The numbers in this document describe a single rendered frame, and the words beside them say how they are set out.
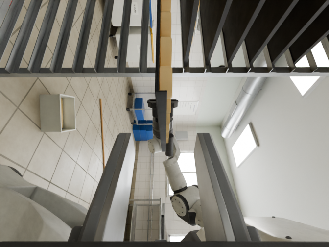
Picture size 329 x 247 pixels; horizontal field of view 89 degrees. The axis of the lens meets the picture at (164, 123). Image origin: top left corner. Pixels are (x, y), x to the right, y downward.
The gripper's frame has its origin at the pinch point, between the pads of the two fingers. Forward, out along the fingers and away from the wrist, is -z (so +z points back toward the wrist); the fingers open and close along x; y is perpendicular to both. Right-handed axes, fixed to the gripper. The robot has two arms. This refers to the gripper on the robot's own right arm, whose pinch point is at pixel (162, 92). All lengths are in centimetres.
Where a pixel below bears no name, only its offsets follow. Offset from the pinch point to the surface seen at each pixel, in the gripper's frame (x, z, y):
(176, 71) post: 5.8, -7.2, -7.8
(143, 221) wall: -53, 399, -221
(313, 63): 62, -10, -8
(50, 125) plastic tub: -88, 39, -51
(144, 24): -9.1, -26.0, -26.2
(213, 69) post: 21.4, -7.9, -8.6
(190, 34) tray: 9.0, -20.3, 3.1
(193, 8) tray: 8.8, -26.4, 9.2
